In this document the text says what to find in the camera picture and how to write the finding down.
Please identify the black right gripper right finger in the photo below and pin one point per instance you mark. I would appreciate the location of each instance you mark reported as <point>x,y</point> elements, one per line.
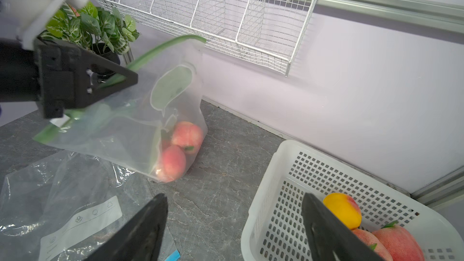
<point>328,238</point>

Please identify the green printed zip-top bag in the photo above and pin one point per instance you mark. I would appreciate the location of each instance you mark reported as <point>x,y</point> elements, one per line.
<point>133,127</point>

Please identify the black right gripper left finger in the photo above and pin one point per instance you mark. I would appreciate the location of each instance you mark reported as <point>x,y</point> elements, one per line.
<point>141,238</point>

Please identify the white plastic perforated basket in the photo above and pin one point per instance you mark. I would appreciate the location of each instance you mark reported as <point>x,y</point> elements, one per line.
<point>274,230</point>

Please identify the green artificial plant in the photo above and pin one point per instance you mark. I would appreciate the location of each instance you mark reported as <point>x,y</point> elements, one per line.
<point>92,28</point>

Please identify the pink peach back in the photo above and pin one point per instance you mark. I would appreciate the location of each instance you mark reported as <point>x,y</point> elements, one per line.
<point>373,243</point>

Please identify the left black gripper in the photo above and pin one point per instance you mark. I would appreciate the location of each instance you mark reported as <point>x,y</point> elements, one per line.
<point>64,76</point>

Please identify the white wire wall shelf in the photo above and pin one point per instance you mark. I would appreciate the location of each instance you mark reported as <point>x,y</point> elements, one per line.
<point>267,33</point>

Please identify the yellow mango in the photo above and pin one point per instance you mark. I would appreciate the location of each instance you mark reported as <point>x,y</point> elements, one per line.
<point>345,209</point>

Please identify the pink peach with leaf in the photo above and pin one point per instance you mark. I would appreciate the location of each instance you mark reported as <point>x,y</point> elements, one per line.
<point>188,136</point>

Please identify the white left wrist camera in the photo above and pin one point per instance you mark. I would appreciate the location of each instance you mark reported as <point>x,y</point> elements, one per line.
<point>43,0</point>

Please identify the clear blue-zipper bag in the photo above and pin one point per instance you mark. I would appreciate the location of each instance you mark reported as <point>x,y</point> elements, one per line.
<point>65,206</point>

